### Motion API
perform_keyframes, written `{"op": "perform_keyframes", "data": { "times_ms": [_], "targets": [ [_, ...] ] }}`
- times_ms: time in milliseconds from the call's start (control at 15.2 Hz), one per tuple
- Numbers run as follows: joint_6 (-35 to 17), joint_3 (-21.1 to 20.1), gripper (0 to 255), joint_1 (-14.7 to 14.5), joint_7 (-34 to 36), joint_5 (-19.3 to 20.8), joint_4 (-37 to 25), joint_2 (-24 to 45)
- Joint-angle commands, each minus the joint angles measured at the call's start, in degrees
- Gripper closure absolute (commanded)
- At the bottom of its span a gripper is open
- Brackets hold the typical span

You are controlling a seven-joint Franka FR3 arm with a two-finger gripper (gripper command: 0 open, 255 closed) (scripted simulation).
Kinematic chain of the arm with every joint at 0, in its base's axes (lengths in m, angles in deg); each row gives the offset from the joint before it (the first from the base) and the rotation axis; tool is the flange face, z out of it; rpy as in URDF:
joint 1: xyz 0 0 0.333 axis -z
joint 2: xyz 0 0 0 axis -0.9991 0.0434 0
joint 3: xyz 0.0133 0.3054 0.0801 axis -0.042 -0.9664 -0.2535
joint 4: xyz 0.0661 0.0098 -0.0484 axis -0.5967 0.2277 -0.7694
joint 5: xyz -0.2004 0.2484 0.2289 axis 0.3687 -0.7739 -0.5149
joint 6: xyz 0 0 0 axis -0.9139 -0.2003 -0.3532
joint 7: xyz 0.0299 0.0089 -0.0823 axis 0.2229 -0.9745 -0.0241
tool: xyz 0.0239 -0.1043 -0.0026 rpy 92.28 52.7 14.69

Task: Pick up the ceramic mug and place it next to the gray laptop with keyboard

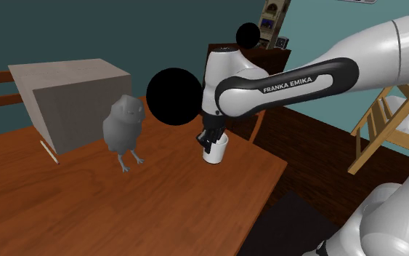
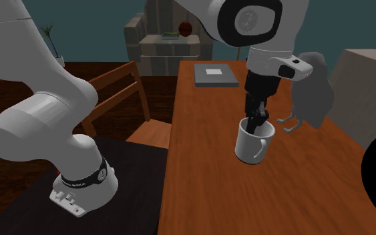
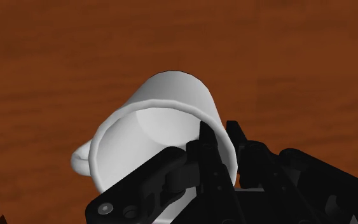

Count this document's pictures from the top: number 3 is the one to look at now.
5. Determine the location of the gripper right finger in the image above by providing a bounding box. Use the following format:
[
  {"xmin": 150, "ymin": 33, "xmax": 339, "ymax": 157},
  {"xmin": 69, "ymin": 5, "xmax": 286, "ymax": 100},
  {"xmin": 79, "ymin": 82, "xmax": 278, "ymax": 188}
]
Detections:
[{"xmin": 226, "ymin": 120, "xmax": 358, "ymax": 224}]

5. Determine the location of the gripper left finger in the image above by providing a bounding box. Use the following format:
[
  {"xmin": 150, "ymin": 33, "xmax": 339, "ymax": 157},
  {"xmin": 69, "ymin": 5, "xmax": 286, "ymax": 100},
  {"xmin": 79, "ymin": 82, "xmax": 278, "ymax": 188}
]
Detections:
[{"xmin": 85, "ymin": 120, "xmax": 247, "ymax": 224}]

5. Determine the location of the white mug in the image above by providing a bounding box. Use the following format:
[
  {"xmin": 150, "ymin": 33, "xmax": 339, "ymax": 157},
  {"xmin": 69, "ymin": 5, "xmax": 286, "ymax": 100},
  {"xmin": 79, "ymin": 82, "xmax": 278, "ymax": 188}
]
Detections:
[{"xmin": 70, "ymin": 70, "xmax": 238, "ymax": 224}]

